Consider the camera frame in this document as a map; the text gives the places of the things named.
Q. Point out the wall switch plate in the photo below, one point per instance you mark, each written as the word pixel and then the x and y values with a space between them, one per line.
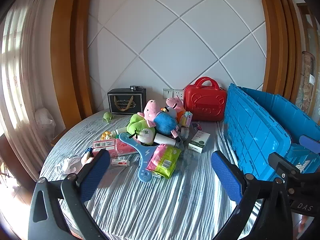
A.
pixel 168 93

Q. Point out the floral patterned panel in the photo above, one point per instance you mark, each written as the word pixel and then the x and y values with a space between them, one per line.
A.
pixel 306 80

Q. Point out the small metal item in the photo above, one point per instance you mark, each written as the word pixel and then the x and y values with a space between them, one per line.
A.
pixel 136 87

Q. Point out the white bottle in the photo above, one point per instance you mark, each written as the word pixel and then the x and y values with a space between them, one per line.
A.
pixel 121 131

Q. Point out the green plush toy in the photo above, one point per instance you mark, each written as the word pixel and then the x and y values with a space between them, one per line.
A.
pixel 137 125

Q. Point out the blue striped cloth desktop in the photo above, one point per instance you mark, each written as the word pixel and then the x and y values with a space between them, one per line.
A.
pixel 155 205

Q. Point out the blue plastic crate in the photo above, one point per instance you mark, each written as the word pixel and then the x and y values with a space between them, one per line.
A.
pixel 257 135

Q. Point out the pink green wipes packet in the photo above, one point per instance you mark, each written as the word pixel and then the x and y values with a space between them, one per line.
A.
pixel 165 160

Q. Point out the small yellow toy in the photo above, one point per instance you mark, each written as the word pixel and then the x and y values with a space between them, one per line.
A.
pixel 107 135

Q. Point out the small pink toy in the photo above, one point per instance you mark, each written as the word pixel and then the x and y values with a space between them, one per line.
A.
pixel 86 158

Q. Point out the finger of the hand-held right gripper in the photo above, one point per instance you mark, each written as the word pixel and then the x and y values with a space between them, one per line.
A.
pixel 310 142
pixel 282 163

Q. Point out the blue boomerang toy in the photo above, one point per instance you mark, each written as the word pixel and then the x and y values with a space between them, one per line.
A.
pixel 143 155

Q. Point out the pink tissue packet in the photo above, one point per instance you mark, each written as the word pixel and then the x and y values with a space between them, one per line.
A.
pixel 120 147

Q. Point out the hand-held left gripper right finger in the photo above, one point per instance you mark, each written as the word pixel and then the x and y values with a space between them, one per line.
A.
pixel 225 177

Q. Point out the wooden curved frame post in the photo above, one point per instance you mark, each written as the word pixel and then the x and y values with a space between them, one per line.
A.
pixel 72 55
pixel 280 42

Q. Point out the blue red card packet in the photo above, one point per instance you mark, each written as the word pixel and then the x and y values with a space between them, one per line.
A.
pixel 196 126

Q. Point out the white wall socket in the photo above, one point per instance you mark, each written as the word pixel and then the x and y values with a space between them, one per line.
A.
pixel 179 94

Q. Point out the pastel tissue packet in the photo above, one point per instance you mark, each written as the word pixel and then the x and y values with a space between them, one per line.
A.
pixel 187 118

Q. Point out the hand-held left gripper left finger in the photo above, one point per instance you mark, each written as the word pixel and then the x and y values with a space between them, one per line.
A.
pixel 95 172

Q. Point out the crumpled white plastic bag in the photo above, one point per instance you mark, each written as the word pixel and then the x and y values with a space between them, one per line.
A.
pixel 67 166

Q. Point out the black gift box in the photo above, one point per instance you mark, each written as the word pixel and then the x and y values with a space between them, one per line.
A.
pixel 125 102

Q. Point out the red hard-shell suitcase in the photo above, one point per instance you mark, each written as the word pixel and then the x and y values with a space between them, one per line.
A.
pixel 205 102

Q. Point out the white round-headed plush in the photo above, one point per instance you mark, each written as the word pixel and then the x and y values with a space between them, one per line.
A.
pixel 168 111

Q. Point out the small white medicine box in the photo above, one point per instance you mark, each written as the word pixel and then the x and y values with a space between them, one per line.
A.
pixel 120 162

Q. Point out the small green toy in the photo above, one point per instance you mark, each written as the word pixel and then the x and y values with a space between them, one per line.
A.
pixel 108 117

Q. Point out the sheer pale curtain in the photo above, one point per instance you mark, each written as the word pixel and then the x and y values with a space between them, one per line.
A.
pixel 20 80

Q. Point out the pink pig plush orange dress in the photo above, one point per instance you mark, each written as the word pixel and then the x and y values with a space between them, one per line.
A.
pixel 175 103

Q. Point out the white green box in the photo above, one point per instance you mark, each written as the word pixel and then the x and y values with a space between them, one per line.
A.
pixel 198 142

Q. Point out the pink pig plush blue shirt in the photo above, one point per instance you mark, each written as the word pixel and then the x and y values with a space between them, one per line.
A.
pixel 163 122

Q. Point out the dark wooden furniture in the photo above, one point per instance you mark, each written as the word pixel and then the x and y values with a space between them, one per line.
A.
pixel 6 155

